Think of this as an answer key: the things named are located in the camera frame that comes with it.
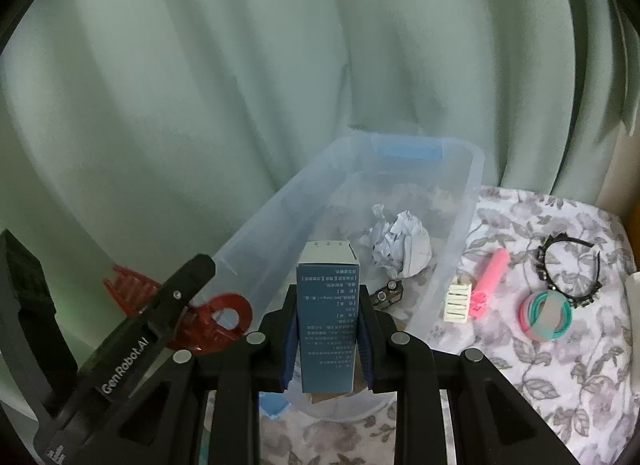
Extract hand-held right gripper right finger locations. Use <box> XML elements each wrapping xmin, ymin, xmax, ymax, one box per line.
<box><xmin>356</xmin><ymin>285</ymin><xmax>581</xmax><ymax>465</ymax></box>

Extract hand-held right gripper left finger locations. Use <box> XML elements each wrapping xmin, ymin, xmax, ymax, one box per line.
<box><xmin>80</xmin><ymin>285</ymin><xmax>301</xmax><ymax>465</ymax></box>

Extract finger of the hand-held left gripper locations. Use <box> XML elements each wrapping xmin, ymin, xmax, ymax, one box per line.
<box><xmin>131</xmin><ymin>255</ymin><xmax>217</xmax><ymax>346</ymax></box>

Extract blue cardboard box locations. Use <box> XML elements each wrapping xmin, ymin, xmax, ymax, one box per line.
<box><xmin>296</xmin><ymin>240</ymin><xmax>362</xmax><ymax>393</ymax></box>

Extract red hair claw clip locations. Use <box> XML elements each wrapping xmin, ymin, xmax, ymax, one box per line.
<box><xmin>102</xmin><ymin>265</ymin><xmax>253</xmax><ymax>357</ymax></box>

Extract black toy car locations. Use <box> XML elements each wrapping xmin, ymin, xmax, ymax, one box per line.
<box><xmin>370</xmin><ymin>280</ymin><xmax>405</xmax><ymax>308</ymax></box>

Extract white hair clip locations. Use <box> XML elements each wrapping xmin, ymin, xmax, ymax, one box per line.
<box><xmin>442</xmin><ymin>277</ymin><xmax>473</xmax><ymax>323</ymax></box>

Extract white paper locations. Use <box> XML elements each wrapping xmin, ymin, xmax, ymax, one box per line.
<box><xmin>357</xmin><ymin>204</ymin><xmax>432</xmax><ymax>278</ymax></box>

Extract clear plastic storage container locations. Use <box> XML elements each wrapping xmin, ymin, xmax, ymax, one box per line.
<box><xmin>212</xmin><ymin>132</ymin><xmax>486</xmax><ymax>421</ymax></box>

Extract pink hair roller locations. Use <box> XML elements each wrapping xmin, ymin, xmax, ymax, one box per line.
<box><xmin>470</xmin><ymin>249</ymin><xmax>511</xmax><ymax>320</ymax></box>

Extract black beaded headband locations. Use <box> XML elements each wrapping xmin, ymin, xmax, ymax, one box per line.
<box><xmin>537</xmin><ymin>234</ymin><xmax>603</xmax><ymax>308</ymax></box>

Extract pink and teal hair ties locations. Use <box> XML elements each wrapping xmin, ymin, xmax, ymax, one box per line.
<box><xmin>517</xmin><ymin>289</ymin><xmax>575</xmax><ymax>343</ymax></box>

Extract pale green curtain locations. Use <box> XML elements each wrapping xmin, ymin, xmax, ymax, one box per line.
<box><xmin>0</xmin><ymin>0</ymin><xmax>640</xmax><ymax>446</ymax></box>

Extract beige padded panel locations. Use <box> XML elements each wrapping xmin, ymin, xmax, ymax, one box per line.
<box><xmin>595</xmin><ymin>115</ymin><xmax>640</xmax><ymax>256</ymax></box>

